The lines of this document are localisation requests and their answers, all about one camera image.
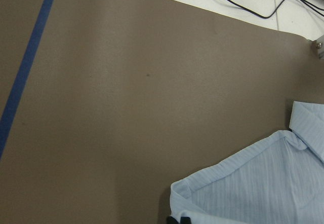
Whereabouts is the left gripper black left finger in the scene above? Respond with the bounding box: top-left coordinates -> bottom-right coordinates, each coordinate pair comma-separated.
166,216 -> 176,224

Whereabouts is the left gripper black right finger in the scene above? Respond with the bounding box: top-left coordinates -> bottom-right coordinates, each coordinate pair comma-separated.
180,216 -> 190,224

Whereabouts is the black cable on table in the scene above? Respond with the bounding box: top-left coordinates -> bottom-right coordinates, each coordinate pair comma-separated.
196,0 -> 324,19

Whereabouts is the light blue button-up shirt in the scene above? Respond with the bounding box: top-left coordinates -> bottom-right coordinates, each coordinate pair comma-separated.
170,101 -> 323,223

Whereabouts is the grey aluminium frame post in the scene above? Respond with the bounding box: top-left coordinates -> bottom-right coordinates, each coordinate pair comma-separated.
311,35 -> 324,60

